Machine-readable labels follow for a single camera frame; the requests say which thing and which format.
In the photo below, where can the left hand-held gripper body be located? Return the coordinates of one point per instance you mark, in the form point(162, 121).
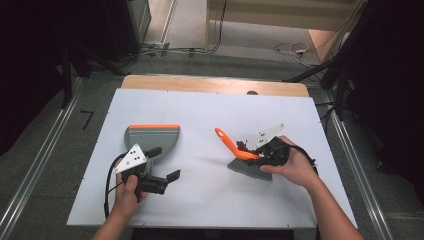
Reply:
point(131, 160)

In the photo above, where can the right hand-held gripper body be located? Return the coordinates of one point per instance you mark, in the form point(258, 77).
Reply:
point(276, 151)

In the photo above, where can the grey dustpan with orange edge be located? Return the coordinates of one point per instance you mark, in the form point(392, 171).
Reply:
point(153, 136)

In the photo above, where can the pile of red beans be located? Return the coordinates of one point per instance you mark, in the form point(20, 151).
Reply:
point(242, 145)

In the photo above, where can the orange hand brush grey bristles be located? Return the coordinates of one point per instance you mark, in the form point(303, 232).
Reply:
point(233, 146)

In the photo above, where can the person's right hand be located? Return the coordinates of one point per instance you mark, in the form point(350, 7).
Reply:
point(296, 170)

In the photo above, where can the person's left hand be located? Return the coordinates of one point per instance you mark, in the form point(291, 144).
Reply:
point(125, 200)

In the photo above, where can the white board table cover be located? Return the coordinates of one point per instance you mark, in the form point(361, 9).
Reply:
point(206, 110)

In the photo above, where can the wooden table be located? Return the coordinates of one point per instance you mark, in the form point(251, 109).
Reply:
point(200, 85)

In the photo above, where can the black tripod leg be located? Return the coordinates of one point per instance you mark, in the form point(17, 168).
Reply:
point(310, 71)

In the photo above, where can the black stand leg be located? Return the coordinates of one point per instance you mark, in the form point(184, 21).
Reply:
point(66, 80)

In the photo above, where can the grey power strip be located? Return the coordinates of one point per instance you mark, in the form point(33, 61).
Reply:
point(156, 45)

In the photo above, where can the light wooden box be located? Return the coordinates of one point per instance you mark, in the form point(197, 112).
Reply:
point(321, 43)

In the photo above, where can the dark cabinet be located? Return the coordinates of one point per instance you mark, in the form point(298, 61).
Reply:
point(123, 30)

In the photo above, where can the metal floor rail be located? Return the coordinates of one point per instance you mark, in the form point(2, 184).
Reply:
point(363, 186)
point(36, 160)

